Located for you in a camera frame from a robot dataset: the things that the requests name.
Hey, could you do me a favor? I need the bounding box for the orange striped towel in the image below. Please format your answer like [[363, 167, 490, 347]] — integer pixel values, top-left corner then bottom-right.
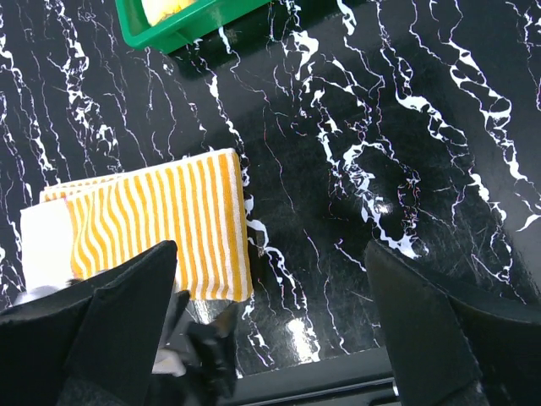
[[20, 149, 253, 302]]

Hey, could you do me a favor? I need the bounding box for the green plastic bin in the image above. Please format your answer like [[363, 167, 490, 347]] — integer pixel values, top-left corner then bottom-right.
[[116, 1, 267, 54]]

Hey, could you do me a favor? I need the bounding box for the yellow towel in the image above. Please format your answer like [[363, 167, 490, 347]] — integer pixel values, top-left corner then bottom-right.
[[141, 0, 194, 25]]

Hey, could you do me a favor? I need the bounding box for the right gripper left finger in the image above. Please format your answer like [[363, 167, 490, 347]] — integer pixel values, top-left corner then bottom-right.
[[1, 241, 177, 405]]

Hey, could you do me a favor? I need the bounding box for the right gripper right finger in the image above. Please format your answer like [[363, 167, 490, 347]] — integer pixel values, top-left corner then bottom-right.
[[364, 241, 540, 405]]

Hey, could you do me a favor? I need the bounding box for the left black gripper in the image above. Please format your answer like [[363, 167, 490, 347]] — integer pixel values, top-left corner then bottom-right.
[[151, 291, 238, 405]]

